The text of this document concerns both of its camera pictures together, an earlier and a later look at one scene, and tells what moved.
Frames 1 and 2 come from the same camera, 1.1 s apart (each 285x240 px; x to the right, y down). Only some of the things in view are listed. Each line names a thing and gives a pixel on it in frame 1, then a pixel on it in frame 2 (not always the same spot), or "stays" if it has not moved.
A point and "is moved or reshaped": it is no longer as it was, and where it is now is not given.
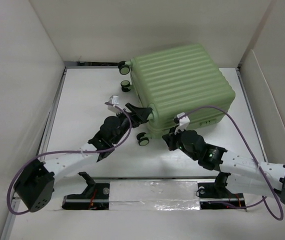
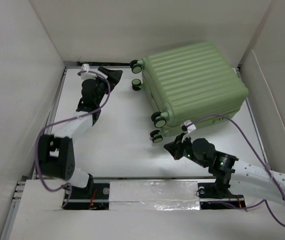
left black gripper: (137, 116) to (113, 77)
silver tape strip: (156, 195) stays
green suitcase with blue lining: (177, 80) is moved or reshaped
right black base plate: (217, 195) stays
